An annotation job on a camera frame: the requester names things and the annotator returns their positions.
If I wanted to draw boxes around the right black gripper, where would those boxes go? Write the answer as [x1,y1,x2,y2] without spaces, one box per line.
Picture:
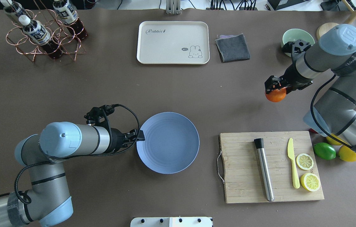
[265,65,313,94]

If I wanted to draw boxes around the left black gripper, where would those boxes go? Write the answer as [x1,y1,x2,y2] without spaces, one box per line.
[110,128,145,153]

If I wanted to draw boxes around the orange fruit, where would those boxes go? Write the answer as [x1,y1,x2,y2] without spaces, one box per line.
[265,94,286,102]

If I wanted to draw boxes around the blue plate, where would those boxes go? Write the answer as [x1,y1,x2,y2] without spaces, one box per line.
[137,112,200,174]

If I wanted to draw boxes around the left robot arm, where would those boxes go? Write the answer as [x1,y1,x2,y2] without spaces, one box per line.
[0,122,145,227]

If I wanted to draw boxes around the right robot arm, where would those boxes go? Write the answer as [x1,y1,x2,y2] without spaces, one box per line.
[265,24,356,152]

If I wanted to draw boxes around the grey folded cloth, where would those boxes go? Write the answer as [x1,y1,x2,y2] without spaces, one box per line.
[215,33,250,63]

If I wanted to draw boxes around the green bowl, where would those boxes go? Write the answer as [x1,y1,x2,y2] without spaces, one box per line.
[281,28,315,49]

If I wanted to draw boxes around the steel muddler black tip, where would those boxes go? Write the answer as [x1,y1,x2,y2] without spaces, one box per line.
[254,138,274,202]

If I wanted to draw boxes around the yellow plastic knife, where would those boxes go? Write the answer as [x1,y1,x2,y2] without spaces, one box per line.
[287,138,300,189]

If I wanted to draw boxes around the yellow lemon lower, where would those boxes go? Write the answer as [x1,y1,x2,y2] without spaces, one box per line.
[325,134,345,146]

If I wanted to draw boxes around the yellow lemon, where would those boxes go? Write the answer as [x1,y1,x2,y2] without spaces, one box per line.
[338,145,356,162]
[325,134,345,146]

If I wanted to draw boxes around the thin lemon slice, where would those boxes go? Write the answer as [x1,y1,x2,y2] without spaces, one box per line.
[295,153,314,171]

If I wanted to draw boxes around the green lime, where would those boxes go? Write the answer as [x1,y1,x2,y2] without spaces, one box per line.
[313,143,336,160]

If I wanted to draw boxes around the bamboo cutting board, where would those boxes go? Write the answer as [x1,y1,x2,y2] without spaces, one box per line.
[219,131,324,203]

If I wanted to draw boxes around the cream rabbit tray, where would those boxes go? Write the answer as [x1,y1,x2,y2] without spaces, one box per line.
[136,21,210,65]

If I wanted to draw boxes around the yellow lemon upper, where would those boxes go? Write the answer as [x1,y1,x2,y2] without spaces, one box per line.
[338,145,356,162]

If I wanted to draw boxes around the thick lemon half slice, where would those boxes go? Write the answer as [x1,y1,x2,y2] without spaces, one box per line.
[300,173,321,192]

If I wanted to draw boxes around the wooden stand base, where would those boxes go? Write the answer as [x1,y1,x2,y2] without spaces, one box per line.
[316,0,356,40]

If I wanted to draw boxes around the metal table clamp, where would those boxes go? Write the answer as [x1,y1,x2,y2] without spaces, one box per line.
[166,0,182,15]

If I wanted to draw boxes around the tea bottle lower left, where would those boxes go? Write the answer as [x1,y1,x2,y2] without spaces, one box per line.
[53,0,88,40]

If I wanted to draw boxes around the tea bottle lower right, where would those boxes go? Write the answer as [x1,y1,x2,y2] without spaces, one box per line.
[0,0,31,25]

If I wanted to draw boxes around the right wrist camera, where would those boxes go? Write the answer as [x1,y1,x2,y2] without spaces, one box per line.
[282,40,312,63]

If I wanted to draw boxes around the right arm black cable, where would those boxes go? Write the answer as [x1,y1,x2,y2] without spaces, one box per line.
[310,74,356,172]

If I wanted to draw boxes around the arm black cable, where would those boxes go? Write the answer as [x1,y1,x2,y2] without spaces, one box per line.
[310,74,356,172]
[14,104,141,205]

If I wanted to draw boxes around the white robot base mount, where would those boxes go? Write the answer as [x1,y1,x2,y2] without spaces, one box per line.
[130,216,213,227]

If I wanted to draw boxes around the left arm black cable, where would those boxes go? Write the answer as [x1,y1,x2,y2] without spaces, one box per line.
[14,104,141,205]

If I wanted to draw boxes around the copper wire bottle rack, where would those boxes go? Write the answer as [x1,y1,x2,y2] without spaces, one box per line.
[5,0,86,62]

